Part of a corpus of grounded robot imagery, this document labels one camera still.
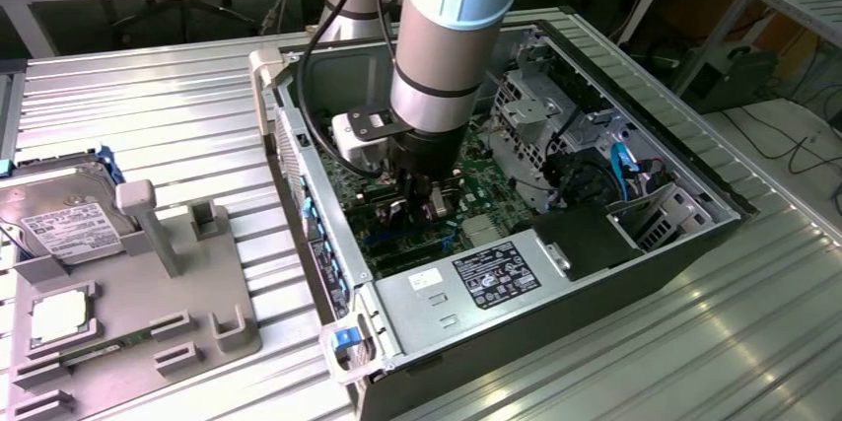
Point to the green motherboard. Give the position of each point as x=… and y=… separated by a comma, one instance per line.
x=488, y=169

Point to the black box device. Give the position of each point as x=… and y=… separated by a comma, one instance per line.
x=744, y=76

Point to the grey power supply unit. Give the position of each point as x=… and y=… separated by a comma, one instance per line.
x=421, y=312

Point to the black plastic shroud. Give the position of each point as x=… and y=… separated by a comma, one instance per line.
x=580, y=238

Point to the metal disk bay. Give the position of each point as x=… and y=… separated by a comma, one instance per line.
x=665, y=214

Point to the silver CPU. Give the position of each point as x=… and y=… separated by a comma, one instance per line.
x=59, y=315

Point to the hard disk with blue carrier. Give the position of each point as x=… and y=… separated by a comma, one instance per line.
x=59, y=224

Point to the black chair base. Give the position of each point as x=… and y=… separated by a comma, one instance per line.
x=198, y=9

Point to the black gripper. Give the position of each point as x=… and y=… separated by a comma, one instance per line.
x=428, y=155

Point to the grey plastic parts rack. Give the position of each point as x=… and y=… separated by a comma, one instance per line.
x=131, y=302

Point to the perforated metal drive cage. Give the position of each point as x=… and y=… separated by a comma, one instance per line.
x=533, y=115

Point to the open black PC case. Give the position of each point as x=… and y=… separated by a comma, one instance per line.
x=560, y=322

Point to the green RAM stick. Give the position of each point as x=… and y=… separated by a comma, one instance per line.
x=125, y=339

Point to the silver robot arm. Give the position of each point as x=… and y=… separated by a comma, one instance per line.
x=441, y=46

